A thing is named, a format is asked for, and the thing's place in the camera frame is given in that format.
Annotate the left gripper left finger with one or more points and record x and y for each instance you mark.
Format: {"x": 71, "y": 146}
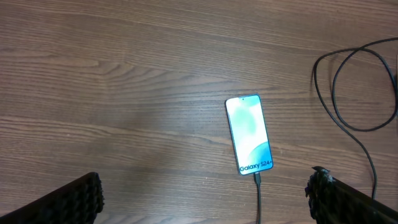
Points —
{"x": 77, "y": 202}

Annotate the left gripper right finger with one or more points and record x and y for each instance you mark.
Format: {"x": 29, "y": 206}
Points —
{"x": 331, "y": 201}

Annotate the blue Galaxy smartphone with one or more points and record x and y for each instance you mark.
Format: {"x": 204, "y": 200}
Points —
{"x": 249, "y": 134}

